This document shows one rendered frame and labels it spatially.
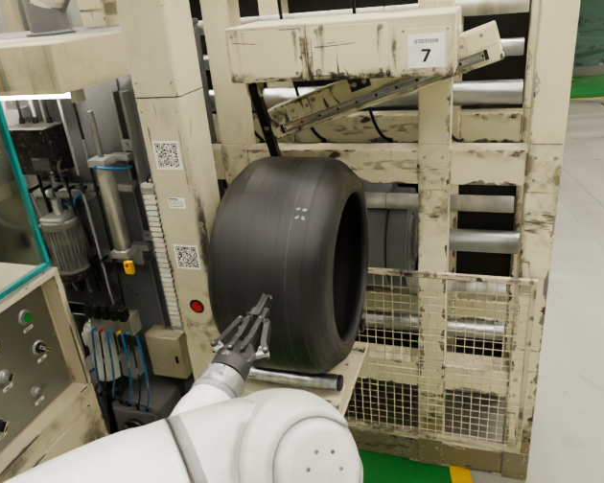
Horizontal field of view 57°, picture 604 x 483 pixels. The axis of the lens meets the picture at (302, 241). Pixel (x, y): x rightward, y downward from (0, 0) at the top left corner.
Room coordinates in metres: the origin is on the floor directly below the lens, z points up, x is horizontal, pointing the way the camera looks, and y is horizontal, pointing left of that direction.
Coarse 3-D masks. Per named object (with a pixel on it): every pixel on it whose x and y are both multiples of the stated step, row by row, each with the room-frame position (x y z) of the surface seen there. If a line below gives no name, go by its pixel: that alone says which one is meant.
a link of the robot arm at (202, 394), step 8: (200, 384) 0.81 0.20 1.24; (208, 384) 0.80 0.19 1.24; (192, 392) 0.79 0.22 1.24; (200, 392) 0.78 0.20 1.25; (208, 392) 0.78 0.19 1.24; (216, 392) 0.79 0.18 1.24; (224, 392) 0.79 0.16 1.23; (184, 400) 0.77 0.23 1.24; (192, 400) 0.76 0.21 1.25; (200, 400) 0.76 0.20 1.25; (208, 400) 0.76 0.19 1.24; (216, 400) 0.77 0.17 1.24; (224, 400) 0.78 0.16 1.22; (176, 408) 0.76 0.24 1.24; (184, 408) 0.75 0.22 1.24; (192, 408) 0.74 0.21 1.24
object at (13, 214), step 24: (0, 120) 1.31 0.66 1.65; (0, 144) 1.29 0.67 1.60; (0, 168) 1.27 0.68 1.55; (0, 192) 1.25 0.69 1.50; (24, 192) 1.31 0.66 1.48; (0, 216) 1.23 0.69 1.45; (24, 216) 1.29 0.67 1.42; (0, 240) 1.21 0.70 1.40; (24, 240) 1.27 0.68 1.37; (0, 264) 1.19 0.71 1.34; (24, 264) 1.25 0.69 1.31; (48, 264) 1.31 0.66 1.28; (0, 288) 1.17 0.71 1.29
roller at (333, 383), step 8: (256, 368) 1.26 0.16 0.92; (264, 368) 1.26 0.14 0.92; (248, 376) 1.26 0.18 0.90; (256, 376) 1.25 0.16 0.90; (264, 376) 1.24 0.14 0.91; (272, 376) 1.24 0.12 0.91; (280, 376) 1.23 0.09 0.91; (288, 376) 1.22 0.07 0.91; (296, 376) 1.22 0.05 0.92; (304, 376) 1.21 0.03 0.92; (312, 376) 1.21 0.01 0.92; (320, 376) 1.20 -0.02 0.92; (328, 376) 1.20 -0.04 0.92; (336, 376) 1.19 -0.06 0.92; (296, 384) 1.21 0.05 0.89; (304, 384) 1.20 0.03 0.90; (312, 384) 1.20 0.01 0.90; (320, 384) 1.19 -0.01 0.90; (328, 384) 1.18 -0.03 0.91; (336, 384) 1.18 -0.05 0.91
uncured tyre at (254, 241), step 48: (240, 192) 1.27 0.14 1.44; (288, 192) 1.23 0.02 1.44; (336, 192) 1.25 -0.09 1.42; (240, 240) 1.17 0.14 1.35; (288, 240) 1.13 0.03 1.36; (336, 240) 1.19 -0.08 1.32; (240, 288) 1.12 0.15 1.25; (288, 288) 1.08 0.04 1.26; (336, 288) 1.54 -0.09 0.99; (288, 336) 1.08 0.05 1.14; (336, 336) 1.14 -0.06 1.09
